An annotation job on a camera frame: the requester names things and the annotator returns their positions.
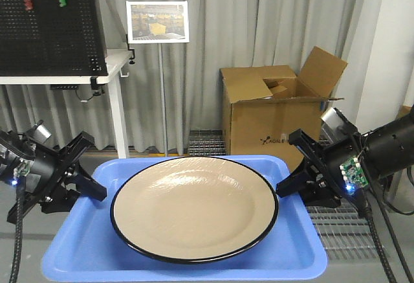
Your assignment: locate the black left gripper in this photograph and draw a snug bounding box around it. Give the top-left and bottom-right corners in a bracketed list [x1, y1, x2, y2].
[1, 131, 107, 216]

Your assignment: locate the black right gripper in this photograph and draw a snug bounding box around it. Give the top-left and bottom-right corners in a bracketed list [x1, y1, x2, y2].
[276, 128, 372, 209]

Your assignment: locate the blue plastic tray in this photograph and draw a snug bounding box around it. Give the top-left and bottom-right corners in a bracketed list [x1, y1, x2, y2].
[42, 157, 328, 282]

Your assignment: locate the beige plate black rim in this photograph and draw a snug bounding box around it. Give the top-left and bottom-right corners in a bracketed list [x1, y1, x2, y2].
[111, 157, 279, 264]

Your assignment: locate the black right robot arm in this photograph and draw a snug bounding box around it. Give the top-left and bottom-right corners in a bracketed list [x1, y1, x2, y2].
[111, 109, 413, 216]

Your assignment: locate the green right circuit board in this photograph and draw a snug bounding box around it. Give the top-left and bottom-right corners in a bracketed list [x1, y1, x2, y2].
[339, 156, 368, 190]

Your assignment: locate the green circuit board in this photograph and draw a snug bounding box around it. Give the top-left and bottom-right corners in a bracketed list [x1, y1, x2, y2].
[13, 159, 32, 179]
[339, 156, 368, 190]

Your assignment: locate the green left circuit board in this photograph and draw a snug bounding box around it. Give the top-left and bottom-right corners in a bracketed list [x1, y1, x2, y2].
[13, 159, 32, 179]

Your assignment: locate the brown cardboard box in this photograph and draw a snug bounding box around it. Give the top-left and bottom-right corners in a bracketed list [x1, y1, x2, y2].
[219, 47, 347, 170]

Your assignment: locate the metal floor grate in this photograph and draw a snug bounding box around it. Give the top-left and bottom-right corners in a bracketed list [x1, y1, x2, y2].
[187, 130, 378, 261]

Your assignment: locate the black pegboard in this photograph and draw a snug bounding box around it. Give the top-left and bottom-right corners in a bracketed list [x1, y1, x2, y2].
[1, 0, 107, 76]

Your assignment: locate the picture sign on stand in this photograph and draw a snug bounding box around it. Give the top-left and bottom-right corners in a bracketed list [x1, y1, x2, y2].
[125, 1, 190, 156]

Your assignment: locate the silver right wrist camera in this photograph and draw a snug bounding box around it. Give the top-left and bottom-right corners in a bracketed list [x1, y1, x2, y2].
[321, 107, 345, 134]

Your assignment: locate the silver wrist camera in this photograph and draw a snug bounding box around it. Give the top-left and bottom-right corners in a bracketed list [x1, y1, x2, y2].
[30, 120, 52, 143]
[321, 107, 345, 134]

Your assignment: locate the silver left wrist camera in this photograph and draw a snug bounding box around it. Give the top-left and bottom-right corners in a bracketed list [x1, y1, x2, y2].
[30, 120, 52, 143]

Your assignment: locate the braided left cable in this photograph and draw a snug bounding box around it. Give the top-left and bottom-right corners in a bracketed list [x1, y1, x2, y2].
[8, 172, 27, 283]

